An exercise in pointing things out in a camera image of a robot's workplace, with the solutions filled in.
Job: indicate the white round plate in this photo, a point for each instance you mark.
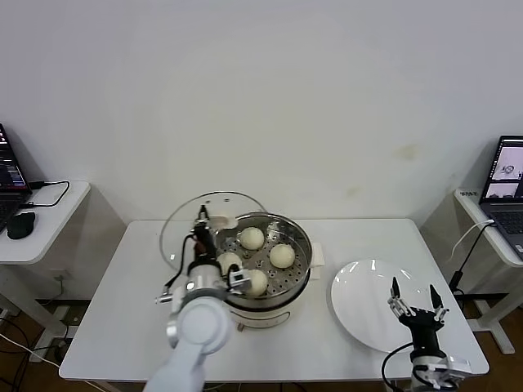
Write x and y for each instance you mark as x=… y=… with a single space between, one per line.
x=363 y=310

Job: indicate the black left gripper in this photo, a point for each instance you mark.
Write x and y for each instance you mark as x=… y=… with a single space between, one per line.
x=204 y=245

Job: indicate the dark laptop with red screen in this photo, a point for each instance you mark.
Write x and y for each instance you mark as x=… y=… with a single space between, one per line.
x=10 y=171

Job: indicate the grey laptop showing camera views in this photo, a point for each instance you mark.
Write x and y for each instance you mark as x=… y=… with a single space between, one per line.
x=506 y=220

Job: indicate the white side desk beige panel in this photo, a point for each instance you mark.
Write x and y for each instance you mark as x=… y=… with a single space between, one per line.
x=57 y=220

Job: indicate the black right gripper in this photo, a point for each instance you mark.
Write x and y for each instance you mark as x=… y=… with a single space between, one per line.
x=423 y=328

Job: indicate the white steamed baozi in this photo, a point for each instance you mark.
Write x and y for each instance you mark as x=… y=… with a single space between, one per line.
x=282 y=256
x=229 y=261
x=258 y=283
x=251 y=238

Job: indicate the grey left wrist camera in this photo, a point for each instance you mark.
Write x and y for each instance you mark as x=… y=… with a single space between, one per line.
x=239 y=279

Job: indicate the black white desk label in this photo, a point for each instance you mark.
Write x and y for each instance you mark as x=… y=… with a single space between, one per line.
x=469 y=193

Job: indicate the cream electric pot base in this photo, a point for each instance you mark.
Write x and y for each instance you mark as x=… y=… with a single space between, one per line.
x=261 y=318

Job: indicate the black computer mouse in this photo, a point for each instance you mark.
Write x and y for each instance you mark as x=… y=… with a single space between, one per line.
x=22 y=225

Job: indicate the steel perforated steamer basket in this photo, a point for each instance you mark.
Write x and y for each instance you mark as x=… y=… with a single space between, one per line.
x=286 y=281

